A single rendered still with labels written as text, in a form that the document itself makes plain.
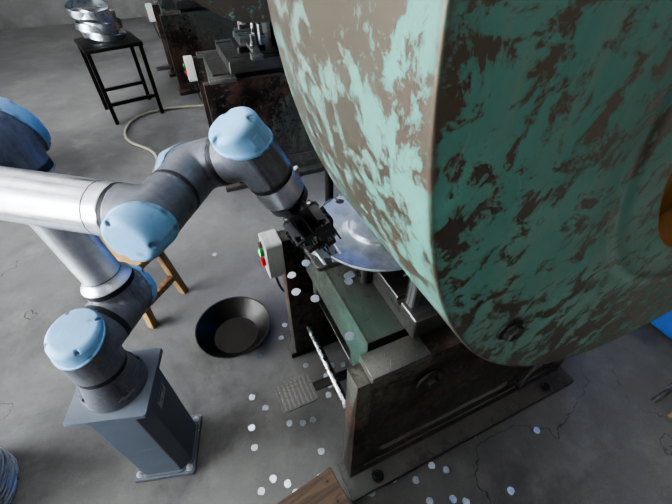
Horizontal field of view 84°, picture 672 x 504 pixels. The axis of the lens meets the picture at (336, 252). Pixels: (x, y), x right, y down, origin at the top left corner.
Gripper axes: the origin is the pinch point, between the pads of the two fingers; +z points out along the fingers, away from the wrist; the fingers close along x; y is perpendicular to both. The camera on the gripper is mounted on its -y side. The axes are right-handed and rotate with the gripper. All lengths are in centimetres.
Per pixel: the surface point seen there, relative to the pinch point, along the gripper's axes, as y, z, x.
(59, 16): -668, 23, -118
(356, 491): 26, 67, -36
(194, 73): -203, 26, -4
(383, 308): 9.0, 17.6, 2.5
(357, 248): 1.1, 3.9, 5.5
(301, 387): -5, 54, -34
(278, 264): -24.6, 20.4, -14.5
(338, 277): -4.2, 15.6, -1.9
